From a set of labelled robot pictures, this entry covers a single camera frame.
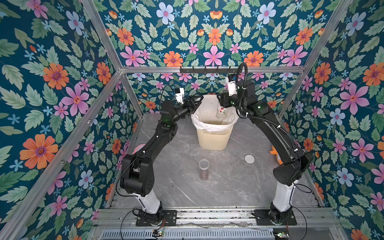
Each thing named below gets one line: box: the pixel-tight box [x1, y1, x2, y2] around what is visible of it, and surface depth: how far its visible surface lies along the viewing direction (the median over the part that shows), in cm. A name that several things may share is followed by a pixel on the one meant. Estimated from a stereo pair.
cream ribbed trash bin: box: [196, 125, 234, 151], surface depth 97 cm
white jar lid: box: [244, 154, 256, 165], surface depth 95 cm
